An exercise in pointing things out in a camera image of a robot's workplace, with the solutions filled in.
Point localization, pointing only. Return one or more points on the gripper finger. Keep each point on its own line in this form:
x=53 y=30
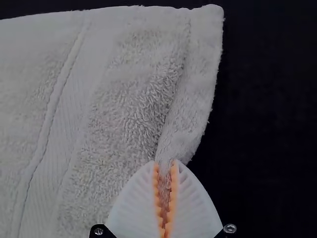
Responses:
x=193 y=205
x=133 y=203

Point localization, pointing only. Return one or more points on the pale towel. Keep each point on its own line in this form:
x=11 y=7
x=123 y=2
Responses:
x=99 y=99

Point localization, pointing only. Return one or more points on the black mat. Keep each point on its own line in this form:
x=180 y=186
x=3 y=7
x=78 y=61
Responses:
x=272 y=124

